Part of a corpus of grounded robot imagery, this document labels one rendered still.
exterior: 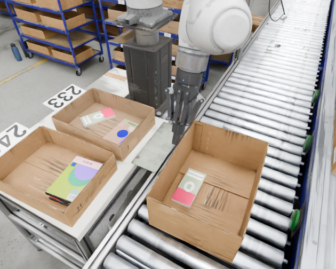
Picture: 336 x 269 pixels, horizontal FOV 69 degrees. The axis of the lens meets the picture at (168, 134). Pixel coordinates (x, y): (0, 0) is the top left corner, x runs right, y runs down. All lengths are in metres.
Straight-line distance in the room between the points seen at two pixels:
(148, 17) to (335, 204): 0.95
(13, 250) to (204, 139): 1.38
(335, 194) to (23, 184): 1.10
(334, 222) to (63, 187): 0.88
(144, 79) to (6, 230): 1.35
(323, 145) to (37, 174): 1.11
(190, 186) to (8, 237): 1.35
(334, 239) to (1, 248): 1.76
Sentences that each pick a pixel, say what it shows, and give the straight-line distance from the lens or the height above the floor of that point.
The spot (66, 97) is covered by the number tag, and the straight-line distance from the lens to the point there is 1.30.
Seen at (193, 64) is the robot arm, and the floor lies 1.24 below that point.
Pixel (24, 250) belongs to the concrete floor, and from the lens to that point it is 1.88.
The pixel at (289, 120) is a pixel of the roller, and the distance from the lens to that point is 1.39.
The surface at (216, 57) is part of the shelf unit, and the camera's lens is 3.29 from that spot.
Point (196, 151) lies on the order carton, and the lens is 1.08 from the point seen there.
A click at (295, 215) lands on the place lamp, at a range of 0.89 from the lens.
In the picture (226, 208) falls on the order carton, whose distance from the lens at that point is 0.93.
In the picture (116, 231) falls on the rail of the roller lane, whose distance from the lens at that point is 0.91.
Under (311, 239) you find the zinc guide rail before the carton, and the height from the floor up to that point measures 0.89.
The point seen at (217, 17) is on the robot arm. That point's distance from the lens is 0.48.
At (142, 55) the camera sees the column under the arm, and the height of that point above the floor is 1.05.
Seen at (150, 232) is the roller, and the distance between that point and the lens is 0.88.
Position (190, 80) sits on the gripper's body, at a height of 1.19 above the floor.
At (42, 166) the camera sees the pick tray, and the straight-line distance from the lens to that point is 1.14.
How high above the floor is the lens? 1.54
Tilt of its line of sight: 43 degrees down
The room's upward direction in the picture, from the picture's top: straight up
